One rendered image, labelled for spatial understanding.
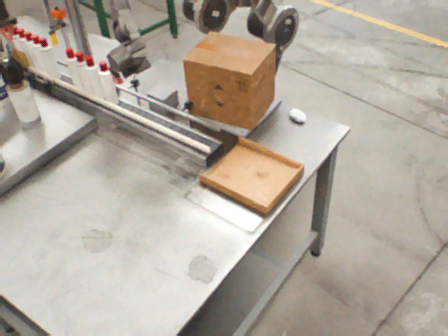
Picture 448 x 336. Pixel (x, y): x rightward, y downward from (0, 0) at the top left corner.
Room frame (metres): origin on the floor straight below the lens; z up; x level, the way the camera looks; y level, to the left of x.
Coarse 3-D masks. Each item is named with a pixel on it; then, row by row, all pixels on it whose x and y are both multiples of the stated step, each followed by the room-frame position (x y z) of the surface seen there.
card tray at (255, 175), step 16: (240, 144) 1.49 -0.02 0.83; (256, 144) 1.44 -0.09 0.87; (224, 160) 1.39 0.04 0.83; (240, 160) 1.39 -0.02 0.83; (256, 160) 1.39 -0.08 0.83; (272, 160) 1.38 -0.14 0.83; (288, 160) 1.35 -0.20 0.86; (208, 176) 1.31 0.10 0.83; (224, 176) 1.30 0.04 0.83; (240, 176) 1.30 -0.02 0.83; (256, 176) 1.30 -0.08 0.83; (272, 176) 1.29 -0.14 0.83; (288, 176) 1.29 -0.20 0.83; (224, 192) 1.22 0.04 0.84; (240, 192) 1.22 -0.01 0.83; (256, 192) 1.21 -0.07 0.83; (272, 192) 1.21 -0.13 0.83; (256, 208) 1.13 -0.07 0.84
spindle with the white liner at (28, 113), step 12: (0, 60) 1.64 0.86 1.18; (12, 60) 1.63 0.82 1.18; (0, 72) 1.61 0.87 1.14; (12, 72) 1.61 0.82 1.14; (12, 84) 1.60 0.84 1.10; (24, 84) 1.64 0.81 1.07; (12, 96) 1.60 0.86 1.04; (24, 96) 1.61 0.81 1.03; (24, 108) 1.60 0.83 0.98; (36, 108) 1.64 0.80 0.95; (24, 120) 1.60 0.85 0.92; (36, 120) 1.61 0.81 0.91
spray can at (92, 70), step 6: (90, 60) 1.78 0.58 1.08; (90, 66) 1.78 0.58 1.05; (96, 66) 1.79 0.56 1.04; (90, 72) 1.77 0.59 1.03; (96, 72) 1.78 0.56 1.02; (90, 78) 1.77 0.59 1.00; (96, 78) 1.77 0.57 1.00; (90, 84) 1.77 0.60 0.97; (96, 84) 1.77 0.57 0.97; (96, 90) 1.77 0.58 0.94; (102, 90) 1.78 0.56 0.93; (102, 96) 1.77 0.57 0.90
